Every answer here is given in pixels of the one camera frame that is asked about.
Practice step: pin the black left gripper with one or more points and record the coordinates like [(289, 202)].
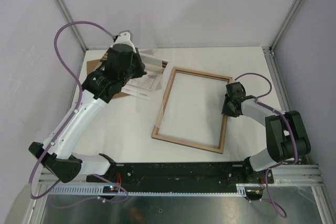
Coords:
[(136, 57)]

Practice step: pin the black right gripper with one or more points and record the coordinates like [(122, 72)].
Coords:
[(224, 109)]

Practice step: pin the printed interior photo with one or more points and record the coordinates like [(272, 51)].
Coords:
[(144, 86)]

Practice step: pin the clear acrylic sheet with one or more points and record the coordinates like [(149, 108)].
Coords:
[(148, 108)]

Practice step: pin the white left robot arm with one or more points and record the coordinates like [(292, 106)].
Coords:
[(55, 153)]

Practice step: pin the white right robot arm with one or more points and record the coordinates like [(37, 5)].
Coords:
[(286, 135)]

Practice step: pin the brown cardboard backing board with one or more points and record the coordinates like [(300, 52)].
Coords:
[(98, 84)]

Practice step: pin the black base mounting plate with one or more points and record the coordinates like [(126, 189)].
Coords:
[(183, 177)]

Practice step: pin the grey slotted cable duct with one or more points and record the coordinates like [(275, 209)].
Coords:
[(238, 190)]

